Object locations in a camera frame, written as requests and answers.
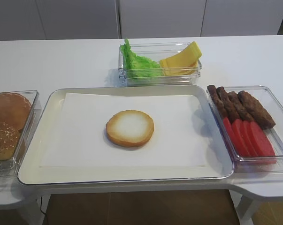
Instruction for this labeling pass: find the green lettuce leaf pile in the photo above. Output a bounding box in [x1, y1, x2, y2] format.
[126, 54, 163, 78]

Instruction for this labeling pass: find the clear lettuce cheese container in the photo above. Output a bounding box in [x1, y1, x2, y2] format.
[118, 42, 202, 87]

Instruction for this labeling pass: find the yellow cheese slices stack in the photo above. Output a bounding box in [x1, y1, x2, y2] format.
[160, 41, 202, 76]

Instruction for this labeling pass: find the bottom bun half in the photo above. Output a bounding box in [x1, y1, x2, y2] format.
[105, 110, 154, 148]

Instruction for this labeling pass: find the white paper sheet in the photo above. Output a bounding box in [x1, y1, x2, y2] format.
[41, 93, 209, 167]

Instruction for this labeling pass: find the brown meat patty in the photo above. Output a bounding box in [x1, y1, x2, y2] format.
[216, 86, 240, 123]
[237, 90, 276, 130]
[207, 85, 228, 119]
[228, 91, 254, 122]

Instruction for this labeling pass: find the red tomato slice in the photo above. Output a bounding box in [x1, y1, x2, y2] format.
[232, 119, 251, 157]
[222, 117, 239, 153]
[247, 121, 275, 157]
[241, 120, 258, 157]

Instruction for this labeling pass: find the white serving tray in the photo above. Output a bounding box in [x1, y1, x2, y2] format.
[17, 85, 234, 185]

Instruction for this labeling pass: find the clear patty tomato container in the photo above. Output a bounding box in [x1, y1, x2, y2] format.
[207, 86, 283, 173]

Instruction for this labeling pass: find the plain brown bun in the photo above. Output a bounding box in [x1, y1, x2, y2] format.
[0, 92, 31, 131]

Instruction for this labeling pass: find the clear bun container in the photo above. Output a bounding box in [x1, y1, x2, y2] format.
[0, 90, 42, 177]

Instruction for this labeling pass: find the sesame top bun right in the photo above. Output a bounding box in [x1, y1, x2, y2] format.
[0, 122, 20, 161]

